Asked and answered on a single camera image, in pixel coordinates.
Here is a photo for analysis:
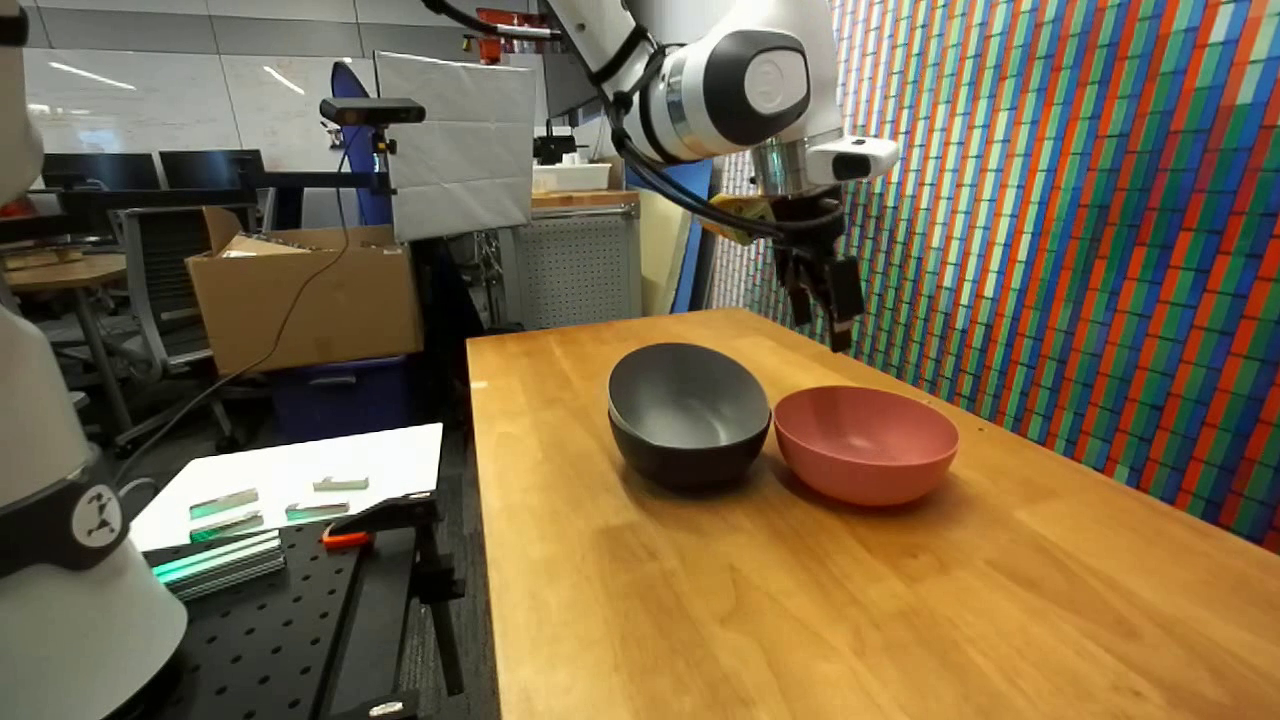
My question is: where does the cream leaning board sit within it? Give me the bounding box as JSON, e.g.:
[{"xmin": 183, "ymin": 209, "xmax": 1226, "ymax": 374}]
[{"xmin": 634, "ymin": 188, "xmax": 702, "ymax": 318}]

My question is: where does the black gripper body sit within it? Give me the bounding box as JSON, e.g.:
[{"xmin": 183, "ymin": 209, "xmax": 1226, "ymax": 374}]
[{"xmin": 767, "ymin": 179, "xmax": 854, "ymax": 273}]

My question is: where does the peach-colored bowl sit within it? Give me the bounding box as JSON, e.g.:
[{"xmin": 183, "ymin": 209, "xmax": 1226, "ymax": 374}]
[{"xmin": 774, "ymin": 385, "xmax": 965, "ymax": 513}]

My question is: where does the black perforated breadboard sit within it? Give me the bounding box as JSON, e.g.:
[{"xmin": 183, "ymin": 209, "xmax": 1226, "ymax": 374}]
[{"xmin": 124, "ymin": 515, "xmax": 420, "ymax": 720}]

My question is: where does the white box on cabinet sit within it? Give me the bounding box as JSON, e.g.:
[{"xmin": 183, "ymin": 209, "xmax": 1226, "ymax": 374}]
[{"xmin": 530, "ymin": 157, "xmax": 620, "ymax": 201}]

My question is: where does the gray bowl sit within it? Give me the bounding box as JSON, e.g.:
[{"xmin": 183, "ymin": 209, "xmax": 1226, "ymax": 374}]
[{"xmin": 604, "ymin": 341, "xmax": 777, "ymax": 454}]

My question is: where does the orange-handled black clamp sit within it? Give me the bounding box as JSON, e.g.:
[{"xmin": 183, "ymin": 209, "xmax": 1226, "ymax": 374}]
[{"xmin": 316, "ymin": 491, "xmax": 473, "ymax": 698}]

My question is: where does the gray office chair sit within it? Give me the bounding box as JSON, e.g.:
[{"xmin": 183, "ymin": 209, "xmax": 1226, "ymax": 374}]
[{"xmin": 108, "ymin": 201, "xmax": 254, "ymax": 432}]

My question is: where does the white panel board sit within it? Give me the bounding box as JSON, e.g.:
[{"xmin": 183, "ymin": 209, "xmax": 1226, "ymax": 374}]
[{"xmin": 374, "ymin": 49, "xmax": 540, "ymax": 246}]

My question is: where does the white paper sheet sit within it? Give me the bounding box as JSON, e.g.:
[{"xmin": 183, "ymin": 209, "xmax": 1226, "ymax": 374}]
[{"xmin": 129, "ymin": 420, "xmax": 450, "ymax": 555}]

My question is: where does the blue storage bin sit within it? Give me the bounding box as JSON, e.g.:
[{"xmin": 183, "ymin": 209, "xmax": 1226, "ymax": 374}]
[{"xmin": 267, "ymin": 355, "xmax": 420, "ymax": 441}]

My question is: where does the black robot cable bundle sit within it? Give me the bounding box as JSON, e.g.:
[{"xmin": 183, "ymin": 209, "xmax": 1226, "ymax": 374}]
[{"xmin": 604, "ymin": 112, "xmax": 808, "ymax": 246}]

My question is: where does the dark computer monitor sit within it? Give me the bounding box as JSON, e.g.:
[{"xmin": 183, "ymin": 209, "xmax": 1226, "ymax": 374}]
[
  {"xmin": 157, "ymin": 143, "xmax": 271, "ymax": 201},
  {"xmin": 36, "ymin": 147, "xmax": 167, "ymax": 201}
]

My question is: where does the cardboard box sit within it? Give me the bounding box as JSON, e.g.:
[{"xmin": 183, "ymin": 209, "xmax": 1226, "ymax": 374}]
[{"xmin": 183, "ymin": 220, "xmax": 429, "ymax": 379}]

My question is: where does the blue leaning board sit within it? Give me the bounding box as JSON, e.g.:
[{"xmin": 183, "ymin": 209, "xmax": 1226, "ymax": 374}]
[{"xmin": 666, "ymin": 157, "xmax": 723, "ymax": 318}]

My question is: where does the black hanging cable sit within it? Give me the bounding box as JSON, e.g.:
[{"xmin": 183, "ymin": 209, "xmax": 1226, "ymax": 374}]
[{"xmin": 111, "ymin": 123, "xmax": 362, "ymax": 482}]

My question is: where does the black camera on stand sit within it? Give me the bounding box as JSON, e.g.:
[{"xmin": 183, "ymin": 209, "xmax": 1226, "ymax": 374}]
[{"xmin": 316, "ymin": 91, "xmax": 434, "ymax": 130}]

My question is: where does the round wooden table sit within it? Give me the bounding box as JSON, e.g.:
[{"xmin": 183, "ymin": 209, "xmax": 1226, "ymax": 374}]
[{"xmin": 0, "ymin": 246, "xmax": 133, "ymax": 298}]

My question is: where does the long silver green bar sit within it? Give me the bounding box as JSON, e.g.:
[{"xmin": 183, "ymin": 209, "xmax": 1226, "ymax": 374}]
[{"xmin": 149, "ymin": 522, "xmax": 290, "ymax": 601}]

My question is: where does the white radiator cabinet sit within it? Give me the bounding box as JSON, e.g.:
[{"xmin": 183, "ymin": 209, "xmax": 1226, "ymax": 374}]
[{"xmin": 510, "ymin": 209, "xmax": 650, "ymax": 331}]

